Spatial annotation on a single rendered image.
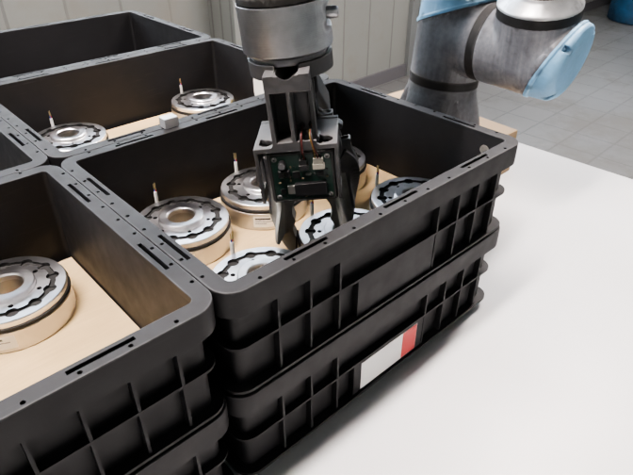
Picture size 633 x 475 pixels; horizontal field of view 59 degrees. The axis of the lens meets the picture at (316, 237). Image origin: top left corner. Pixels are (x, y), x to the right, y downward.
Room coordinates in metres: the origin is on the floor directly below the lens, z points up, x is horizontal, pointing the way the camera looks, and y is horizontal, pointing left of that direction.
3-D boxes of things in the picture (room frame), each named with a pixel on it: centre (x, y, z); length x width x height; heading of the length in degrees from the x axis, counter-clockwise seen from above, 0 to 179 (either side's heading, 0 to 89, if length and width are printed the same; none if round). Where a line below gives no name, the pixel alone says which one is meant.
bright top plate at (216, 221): (0.52, 0.15, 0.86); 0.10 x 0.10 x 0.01
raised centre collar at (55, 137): (0.74, 0.35, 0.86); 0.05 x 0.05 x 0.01
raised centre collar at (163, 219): (0.52, 0.15, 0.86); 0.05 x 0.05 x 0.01
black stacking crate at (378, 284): (0.54, 0.02, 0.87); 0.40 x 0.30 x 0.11; 133
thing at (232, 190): (0.60, 0.06, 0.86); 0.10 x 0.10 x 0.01
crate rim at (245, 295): (0.54, 0.02, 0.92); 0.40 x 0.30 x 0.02; 133
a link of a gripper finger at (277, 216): (0.47, 0.03, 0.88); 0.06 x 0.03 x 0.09; 178
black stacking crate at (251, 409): (0.54, 0.02, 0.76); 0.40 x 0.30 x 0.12; 133
